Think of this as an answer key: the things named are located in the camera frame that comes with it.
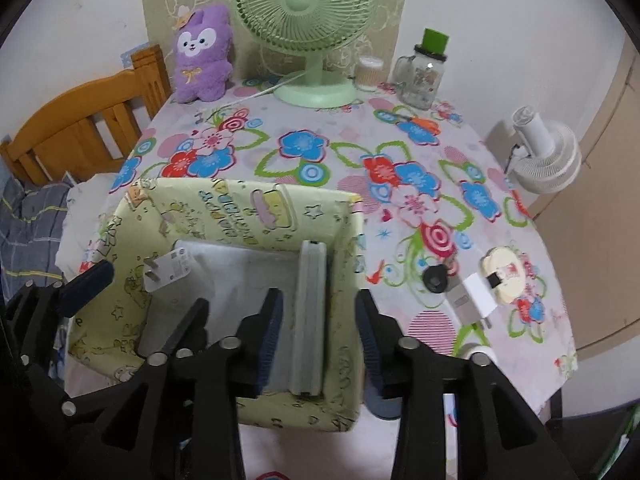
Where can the white charger plug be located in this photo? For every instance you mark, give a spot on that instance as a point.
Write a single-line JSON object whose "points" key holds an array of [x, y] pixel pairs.
{"points": [[180, 267]]}

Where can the plaid blanket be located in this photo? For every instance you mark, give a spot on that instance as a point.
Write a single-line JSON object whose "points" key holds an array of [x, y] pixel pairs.
{"points": [[30, 220]]}

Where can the purple plush toy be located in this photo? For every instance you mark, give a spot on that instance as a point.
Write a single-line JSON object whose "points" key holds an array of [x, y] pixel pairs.
{"points": [[202, 40]]}

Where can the white tape roll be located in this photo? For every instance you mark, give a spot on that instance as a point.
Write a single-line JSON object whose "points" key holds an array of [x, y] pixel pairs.
{"points": [[472, 349]]}

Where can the green desk fan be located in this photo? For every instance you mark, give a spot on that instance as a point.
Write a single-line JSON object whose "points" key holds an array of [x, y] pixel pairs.
{"points": [[305, 2]]}

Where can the glass mug jar green lid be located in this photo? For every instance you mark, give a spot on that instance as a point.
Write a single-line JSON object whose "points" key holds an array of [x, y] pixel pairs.
{"points": [[422, 80]]}

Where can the wooden bed headboard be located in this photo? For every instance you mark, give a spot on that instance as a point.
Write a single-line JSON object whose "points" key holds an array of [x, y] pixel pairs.
{"points": [[65, 125]]}

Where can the dark grey-blue object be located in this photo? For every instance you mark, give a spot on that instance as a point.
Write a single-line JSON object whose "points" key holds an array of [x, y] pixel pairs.
{"points": [[385, 410]]}

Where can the floral tablecloth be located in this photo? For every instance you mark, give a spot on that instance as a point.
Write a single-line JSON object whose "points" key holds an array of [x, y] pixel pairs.
{"points": [[345, 195]]}

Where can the round cream rabbit print device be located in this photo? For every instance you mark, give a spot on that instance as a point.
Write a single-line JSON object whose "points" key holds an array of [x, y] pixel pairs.
{"points": [[505, 260]]}

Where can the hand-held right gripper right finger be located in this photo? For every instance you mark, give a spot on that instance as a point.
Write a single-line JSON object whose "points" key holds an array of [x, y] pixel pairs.
{"points": [[371, 340]]}

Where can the white flat pad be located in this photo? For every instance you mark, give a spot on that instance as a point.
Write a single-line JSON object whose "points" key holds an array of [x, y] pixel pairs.
{"points": [[235, 280]]}

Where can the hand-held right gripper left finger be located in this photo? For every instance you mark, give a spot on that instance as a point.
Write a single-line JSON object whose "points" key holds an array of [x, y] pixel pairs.
{"points": [[270, 340]]}

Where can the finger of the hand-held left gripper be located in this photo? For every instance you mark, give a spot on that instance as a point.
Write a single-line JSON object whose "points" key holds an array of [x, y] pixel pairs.
{"points": [[87, 285], [187, 327]]}

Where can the white power adapter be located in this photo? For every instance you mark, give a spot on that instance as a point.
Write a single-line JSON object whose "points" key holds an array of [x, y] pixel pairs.
{"points": [[475, 295]]}

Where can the yellow printed fabric storage box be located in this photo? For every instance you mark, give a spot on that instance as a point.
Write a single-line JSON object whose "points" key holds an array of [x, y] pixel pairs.
{"points": [[230, 210]]}

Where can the white rectangular slab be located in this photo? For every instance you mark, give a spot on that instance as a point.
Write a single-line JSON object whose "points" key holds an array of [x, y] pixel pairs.
{"points": [[310, 310]]}

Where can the small black round jar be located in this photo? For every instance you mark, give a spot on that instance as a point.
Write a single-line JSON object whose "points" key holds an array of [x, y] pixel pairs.
{"points": [[434, 280]]}

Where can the beige wooden door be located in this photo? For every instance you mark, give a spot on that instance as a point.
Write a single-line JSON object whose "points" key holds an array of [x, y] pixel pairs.
{"points": [[590, 240]]}

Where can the cotton swab jar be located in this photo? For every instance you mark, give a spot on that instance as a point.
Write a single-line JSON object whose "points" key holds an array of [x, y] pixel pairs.
{"points": [[370, 75]]}

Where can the white bed sheet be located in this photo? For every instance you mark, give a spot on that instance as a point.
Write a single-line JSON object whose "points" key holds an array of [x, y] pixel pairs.
{"points": [[85, 200]]}

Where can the white standing fan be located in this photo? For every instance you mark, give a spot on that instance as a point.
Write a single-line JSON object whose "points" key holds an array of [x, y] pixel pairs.
{"points": [[550, 160]]}

